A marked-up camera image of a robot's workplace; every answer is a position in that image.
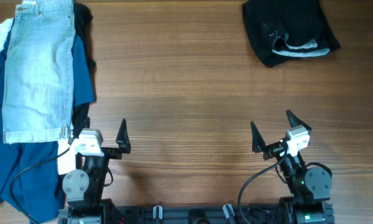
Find black garment under pile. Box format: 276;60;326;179
72;3;95;138

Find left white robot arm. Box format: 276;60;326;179
57;119;131;224

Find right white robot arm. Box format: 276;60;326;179
249;110;334;223

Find dark blue t-shirt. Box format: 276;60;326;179
0;27;96;224

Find folded black clothes stack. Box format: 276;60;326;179
242;0;341;68

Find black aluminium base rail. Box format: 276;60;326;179
57;203;335;224

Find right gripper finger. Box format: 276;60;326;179
250;121;266;153
286;110;311;131

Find light blue denim shorts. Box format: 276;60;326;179
2;0;75;144

